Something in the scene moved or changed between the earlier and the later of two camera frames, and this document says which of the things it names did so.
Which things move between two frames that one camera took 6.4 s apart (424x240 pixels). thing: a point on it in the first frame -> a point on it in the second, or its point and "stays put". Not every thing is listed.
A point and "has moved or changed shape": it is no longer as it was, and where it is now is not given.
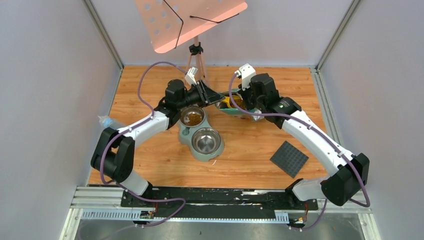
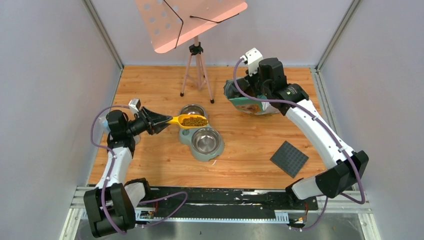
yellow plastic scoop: (226, 100) -> (189, 121)
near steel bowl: (206, 141) stays put
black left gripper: (204, 92) -> (145, 120)
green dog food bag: (238, 103) has moved or changed shape
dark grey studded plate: (289, 159) stays put
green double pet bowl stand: (185, 135) stays put
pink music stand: (168, 22) stays put
